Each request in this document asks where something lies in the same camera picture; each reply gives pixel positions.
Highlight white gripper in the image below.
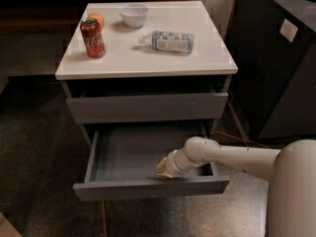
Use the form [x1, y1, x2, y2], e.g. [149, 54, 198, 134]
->
[155, 149, 197, 178]

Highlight grey drawer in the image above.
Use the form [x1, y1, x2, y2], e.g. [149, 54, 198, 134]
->
[73, 121, 229, 201]
[66, 92, 228, 124]

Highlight red coke can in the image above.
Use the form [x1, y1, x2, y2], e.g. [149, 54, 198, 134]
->
[80, 18, 106, 58]

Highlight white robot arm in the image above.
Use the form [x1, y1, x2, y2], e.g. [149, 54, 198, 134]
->
[155, 136, 316, 237]

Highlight grey top drawer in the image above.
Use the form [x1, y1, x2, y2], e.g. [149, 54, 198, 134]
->
[66, 92, 228, 124]

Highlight grey cabinet with white top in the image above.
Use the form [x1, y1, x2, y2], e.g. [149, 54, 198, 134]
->
[55, 1, 238, 140]

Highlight clear plastic water bottle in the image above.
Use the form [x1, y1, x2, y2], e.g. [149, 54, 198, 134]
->
[138, 31, 195, 54]

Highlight black counter cabinet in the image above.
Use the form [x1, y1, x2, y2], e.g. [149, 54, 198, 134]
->
[225, 0, 316, 139]

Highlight white bowl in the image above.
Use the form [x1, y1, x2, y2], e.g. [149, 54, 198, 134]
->
[118, 4, 149, 28]

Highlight brown cardboard corner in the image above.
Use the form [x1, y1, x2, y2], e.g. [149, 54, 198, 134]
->
[0, 212, 22, 237]

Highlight orange fruit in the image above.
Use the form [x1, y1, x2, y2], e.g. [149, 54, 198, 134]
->
[87, 13, 105, 29]

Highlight white wall outlet plate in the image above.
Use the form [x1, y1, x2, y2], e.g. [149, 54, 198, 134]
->
[279, 19, 298, 42]

